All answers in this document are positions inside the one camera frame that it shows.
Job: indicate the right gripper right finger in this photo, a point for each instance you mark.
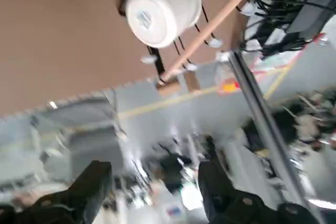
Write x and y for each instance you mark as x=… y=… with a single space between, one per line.
x=215 y=182

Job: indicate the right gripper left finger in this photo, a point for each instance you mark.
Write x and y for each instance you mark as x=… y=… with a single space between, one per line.
x=86 y=190

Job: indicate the red yellow floor marker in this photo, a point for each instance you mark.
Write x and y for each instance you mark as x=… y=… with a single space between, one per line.
x=228 y=87

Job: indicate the aluminium profile post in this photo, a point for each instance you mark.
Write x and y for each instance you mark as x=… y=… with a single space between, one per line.
x=265 y=129

